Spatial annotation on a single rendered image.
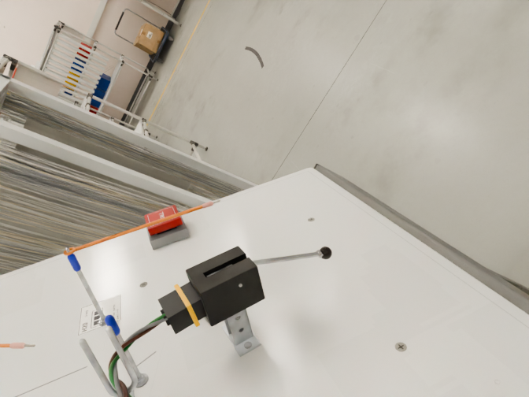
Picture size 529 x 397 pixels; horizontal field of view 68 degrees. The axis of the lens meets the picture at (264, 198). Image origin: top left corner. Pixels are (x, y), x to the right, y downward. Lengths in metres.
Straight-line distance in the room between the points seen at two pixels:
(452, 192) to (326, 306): 1.23
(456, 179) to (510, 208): 0.24
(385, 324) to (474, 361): 0.08
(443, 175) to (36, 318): 1.44
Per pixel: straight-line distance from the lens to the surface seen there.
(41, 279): 0.66
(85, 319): 0.54
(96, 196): 1.10
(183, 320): 0.37
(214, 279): 0.36
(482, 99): 1.75
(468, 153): 1.66
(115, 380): 0.31
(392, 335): 0.41
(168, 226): 0.59
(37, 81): 3.65
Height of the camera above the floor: 1.28
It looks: 30 degrees down
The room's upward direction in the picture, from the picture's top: 67 degrees counter-clockwise
